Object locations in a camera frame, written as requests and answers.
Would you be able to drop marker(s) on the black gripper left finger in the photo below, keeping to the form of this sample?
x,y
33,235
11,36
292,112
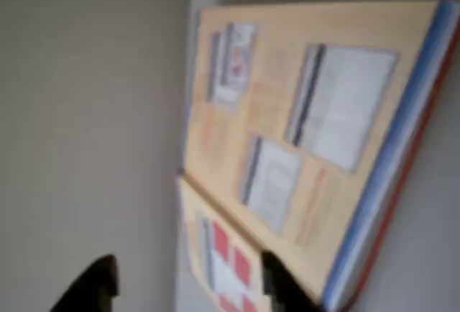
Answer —
x,y
93,287

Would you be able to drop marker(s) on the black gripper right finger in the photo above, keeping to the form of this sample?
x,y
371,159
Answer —
x,y
287,290

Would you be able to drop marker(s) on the red anatomy textbook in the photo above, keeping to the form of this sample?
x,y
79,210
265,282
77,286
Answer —
x,y
305,128

